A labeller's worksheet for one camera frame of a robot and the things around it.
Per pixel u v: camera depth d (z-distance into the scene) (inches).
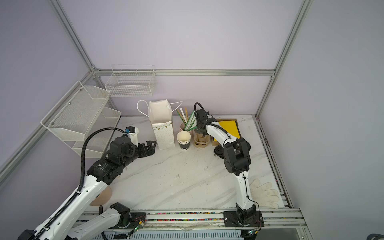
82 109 32.8
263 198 32.0
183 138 37.5
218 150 38.4
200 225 28.7
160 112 42.3
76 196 16.9
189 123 39.3
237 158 21.9
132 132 24.6
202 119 30.7
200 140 38.8
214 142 39.8
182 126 39.9
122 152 20.6
